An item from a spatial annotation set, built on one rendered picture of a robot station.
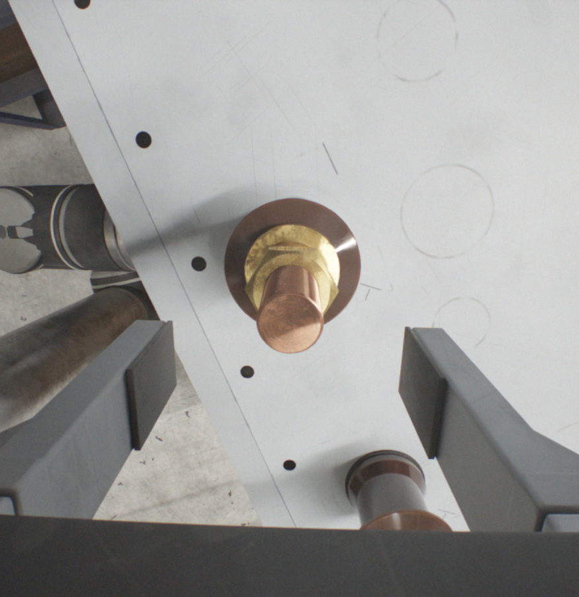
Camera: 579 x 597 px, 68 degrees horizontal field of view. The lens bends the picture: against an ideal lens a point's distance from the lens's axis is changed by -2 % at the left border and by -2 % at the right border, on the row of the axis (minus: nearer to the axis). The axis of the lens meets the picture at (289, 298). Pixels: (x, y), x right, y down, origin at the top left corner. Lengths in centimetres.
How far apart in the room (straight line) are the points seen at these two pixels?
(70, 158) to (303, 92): 163
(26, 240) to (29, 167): 145
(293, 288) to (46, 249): 44
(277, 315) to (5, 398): 31
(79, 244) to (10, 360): 16
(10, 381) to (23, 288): 170
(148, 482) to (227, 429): 192
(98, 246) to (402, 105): 35
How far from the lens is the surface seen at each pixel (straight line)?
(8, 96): 148
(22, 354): 49
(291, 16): 40
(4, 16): 102
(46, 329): 55
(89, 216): 54
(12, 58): 136
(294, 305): 19
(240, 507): 238
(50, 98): 186
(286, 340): 19
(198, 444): 219
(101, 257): 55
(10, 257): 63
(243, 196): 39
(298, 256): 24
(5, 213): 62
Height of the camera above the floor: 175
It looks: 73 degrees down
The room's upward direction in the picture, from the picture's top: 176 degrees counter-clockwise
